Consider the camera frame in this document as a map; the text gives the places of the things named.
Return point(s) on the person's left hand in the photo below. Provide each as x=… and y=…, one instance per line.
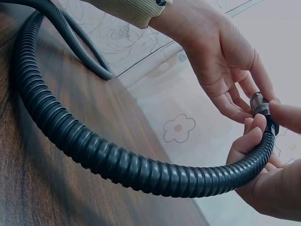
x=211, y=54

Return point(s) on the person's right hand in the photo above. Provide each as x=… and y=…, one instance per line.
x=277, y=188

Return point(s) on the person's right thumb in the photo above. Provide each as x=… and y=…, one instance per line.
x=287, y=117

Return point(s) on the person's left thumb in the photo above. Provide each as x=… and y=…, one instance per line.
x=261, y=70

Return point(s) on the person's left forearm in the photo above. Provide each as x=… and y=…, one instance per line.
x=143, y=11

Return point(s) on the black wrist band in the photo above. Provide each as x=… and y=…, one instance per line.
x=160, y=2

